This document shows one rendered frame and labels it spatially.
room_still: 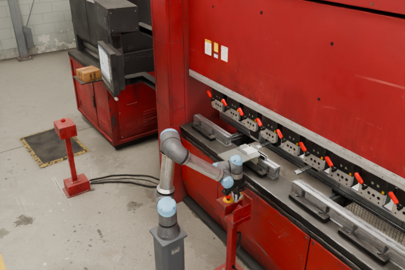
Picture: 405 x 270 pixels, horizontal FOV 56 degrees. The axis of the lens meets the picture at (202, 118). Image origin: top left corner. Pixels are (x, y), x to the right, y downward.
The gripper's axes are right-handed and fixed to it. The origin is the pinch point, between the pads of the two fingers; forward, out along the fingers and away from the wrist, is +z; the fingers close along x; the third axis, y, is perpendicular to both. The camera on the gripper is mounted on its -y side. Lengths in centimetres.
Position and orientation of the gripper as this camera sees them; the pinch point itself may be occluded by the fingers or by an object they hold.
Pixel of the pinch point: (235, 201)
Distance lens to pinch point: 266.4
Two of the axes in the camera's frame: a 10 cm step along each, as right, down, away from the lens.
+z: 0.7, 8.7, 4.9
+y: 8.2, -3.3, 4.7
